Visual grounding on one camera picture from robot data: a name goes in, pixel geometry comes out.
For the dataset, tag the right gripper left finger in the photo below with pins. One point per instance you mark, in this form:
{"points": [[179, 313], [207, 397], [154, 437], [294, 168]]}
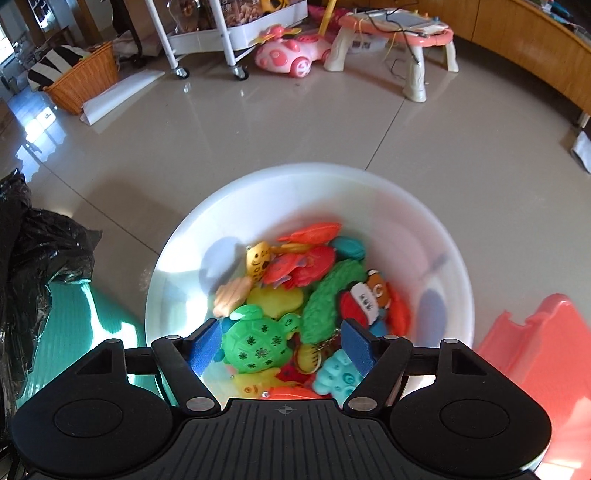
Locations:
{"points": [[182, 360]]}

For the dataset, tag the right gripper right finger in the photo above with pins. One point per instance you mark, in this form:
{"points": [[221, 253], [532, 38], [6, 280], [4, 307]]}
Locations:
{"points": [[382, 361]]}

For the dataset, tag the teal octopus toy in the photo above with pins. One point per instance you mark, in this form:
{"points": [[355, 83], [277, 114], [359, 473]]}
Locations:
{"points": [[337, 377]]}

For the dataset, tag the green turtle toy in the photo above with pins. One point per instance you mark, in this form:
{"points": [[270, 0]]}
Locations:
{"points": [[255, 342]]}

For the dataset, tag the yellow fish toy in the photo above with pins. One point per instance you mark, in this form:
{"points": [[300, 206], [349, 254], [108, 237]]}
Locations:
{"points": [[276, 302]]}

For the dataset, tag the orange crab toy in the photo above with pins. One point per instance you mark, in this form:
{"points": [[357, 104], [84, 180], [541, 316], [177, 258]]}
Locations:
{"points": [[300, 269]]}

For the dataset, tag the white plastic bucket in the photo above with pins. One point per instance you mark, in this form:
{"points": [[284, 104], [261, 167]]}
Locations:
{"points": [[404, 240]]}

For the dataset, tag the pink plastic storage box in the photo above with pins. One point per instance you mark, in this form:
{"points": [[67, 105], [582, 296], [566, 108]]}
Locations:
{"points": [[548, 356]]}

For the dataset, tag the black plastic bag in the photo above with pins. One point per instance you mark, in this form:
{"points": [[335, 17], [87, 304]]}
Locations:
{"points": [[47, 311]]}

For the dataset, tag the white rolled paper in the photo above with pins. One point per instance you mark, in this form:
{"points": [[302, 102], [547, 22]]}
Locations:
{"points": [[96, 108]]}

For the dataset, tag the wicker basket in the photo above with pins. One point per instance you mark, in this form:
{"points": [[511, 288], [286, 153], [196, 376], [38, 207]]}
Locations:
{"points": [[86, 80]]}

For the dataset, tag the white paper on floor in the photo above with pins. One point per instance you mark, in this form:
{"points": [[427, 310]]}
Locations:
{"points": [[581, 151]]}

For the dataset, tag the pink toy car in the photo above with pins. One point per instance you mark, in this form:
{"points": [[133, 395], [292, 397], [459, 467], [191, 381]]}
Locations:
{"points": [[282, 50]]}

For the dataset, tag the white rolling cart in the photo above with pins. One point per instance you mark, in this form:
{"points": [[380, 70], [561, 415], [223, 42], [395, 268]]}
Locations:
{"points": [[235, 42]]}

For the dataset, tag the pink kids drawing table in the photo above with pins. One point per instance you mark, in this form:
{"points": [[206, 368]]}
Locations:
{"points": [[397, 26]]}

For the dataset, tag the yellow toy microphone stand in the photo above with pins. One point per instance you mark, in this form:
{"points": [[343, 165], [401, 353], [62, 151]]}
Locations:
{"points": [[326, 18]]}

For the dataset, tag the wooden tv cabinet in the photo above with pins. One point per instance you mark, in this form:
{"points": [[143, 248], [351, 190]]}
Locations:
{"points": [[517, 31]]}

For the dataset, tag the red bear keychain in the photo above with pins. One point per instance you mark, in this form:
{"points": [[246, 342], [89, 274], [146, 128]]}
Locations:
{"points": [[367, 301]]}

